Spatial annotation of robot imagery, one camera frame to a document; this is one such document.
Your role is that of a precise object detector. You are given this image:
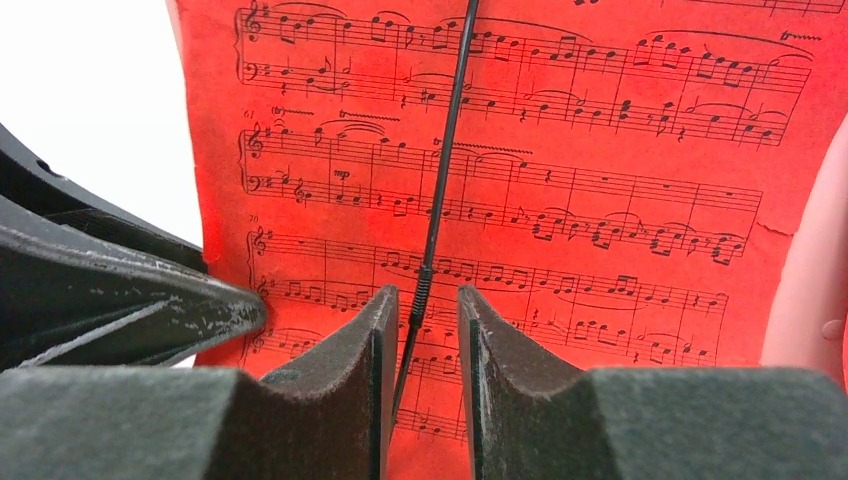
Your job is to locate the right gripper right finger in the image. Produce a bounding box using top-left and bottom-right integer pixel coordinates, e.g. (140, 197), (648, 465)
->
(458, 286), (847, 479)

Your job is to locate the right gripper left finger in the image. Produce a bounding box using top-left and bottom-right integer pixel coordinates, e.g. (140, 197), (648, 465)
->
(1, 286), (398, 479)

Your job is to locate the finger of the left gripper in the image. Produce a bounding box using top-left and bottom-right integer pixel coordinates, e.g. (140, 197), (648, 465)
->
(1, 200), (267, 369)
(1, 127), (207, 272)

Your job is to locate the red sheet music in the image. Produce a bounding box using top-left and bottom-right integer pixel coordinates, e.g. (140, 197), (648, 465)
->
(173, 0), (848, 480)

